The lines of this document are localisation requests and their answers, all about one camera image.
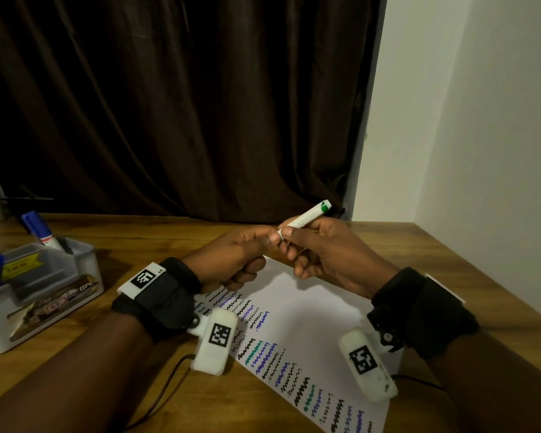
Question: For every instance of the person's right hand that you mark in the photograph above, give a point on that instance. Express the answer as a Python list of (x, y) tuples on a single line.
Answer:
[(342, 257)]

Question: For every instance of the person's left hand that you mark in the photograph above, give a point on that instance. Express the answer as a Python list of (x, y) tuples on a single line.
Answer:
[(225, 257)]

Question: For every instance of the person's right thumb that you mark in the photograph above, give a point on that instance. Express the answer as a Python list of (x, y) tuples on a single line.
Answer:
[(293, 233)]

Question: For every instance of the person's left thumb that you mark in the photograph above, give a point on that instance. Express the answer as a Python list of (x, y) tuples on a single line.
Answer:
[(261, 238)]

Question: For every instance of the white marker with green cap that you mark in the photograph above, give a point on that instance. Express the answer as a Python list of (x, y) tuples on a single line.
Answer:
[(310, 215)]

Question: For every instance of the person's left forearm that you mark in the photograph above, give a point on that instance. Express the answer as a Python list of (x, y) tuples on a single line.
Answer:
[(67, 378)]

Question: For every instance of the person's right forearm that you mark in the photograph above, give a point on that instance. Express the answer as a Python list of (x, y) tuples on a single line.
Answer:
[(491, 387)]

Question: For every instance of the white paper with scribbles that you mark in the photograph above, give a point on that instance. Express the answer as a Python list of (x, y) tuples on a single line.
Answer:
[(293, 329)]

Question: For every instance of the black left wristband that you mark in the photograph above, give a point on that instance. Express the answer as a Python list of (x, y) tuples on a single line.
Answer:
[(167, 302)]

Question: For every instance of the black wristband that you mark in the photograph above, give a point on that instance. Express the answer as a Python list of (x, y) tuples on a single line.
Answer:
[(428, 315), (167, 302)]

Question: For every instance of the black right wristband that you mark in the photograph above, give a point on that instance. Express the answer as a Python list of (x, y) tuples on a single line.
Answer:
[(428, 315)]

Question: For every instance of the dark brown curtain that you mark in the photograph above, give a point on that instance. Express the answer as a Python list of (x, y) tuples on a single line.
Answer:
[(185, 99)]

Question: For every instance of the white plastic organizer box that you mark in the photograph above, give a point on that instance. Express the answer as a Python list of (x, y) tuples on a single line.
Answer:
[(40, 302)]

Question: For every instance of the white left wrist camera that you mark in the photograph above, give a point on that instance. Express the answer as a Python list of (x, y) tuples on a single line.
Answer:
[(215, 342)]

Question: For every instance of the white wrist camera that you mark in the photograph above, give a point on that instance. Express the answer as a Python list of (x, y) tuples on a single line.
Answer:
[(215, 342), (367, 365)]

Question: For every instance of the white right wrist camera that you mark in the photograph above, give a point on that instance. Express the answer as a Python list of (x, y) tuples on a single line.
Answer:
[(367, 365)]

